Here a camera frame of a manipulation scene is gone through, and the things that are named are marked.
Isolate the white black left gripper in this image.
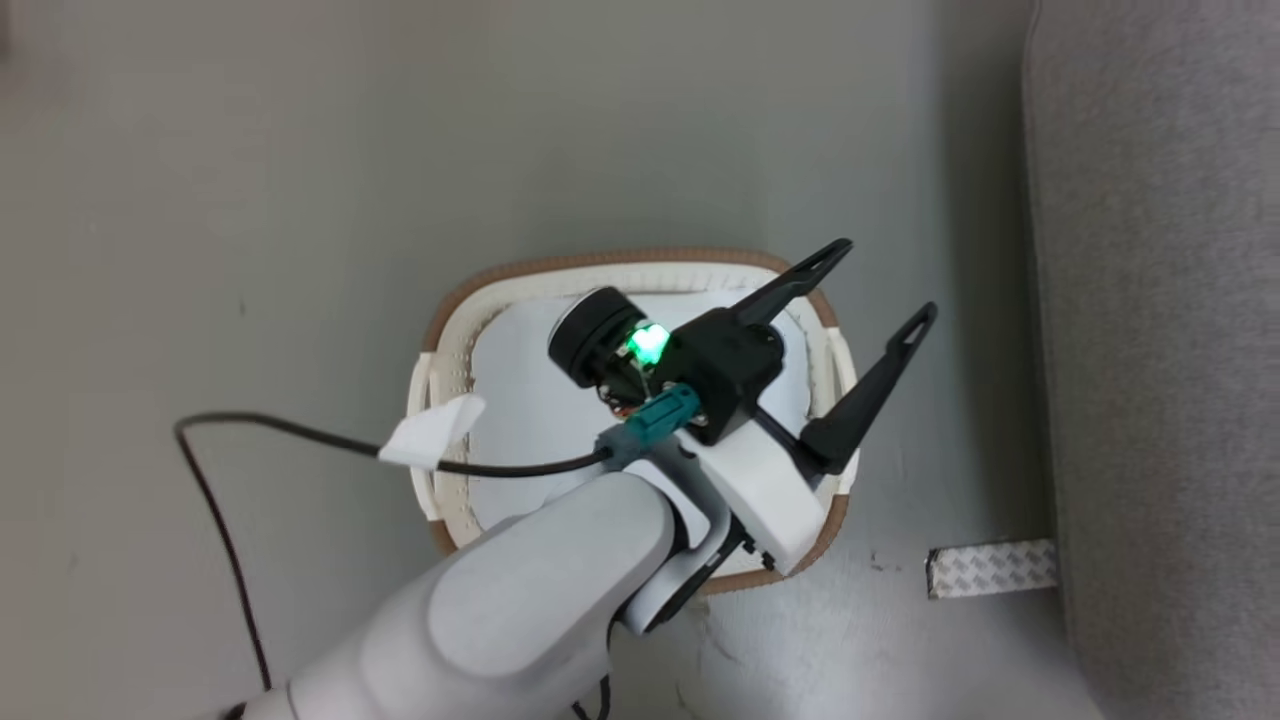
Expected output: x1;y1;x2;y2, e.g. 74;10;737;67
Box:
663;238;939;578

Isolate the grey fabric sofa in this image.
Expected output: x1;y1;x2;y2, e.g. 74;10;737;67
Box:
1022;0;1280;720

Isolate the silver patterned floor tape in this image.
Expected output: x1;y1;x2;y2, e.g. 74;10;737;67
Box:
926;540;1059;601

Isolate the white laundry basket brown rim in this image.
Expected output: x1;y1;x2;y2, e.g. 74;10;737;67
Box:
408;248;859;597

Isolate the teal cable connector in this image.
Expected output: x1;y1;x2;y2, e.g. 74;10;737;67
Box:
598;385;701;471

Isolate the white cable tag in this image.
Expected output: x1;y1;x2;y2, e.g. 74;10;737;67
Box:
378;394;488;471

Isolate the thin black cable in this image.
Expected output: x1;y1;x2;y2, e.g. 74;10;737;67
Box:
174;412;615;720

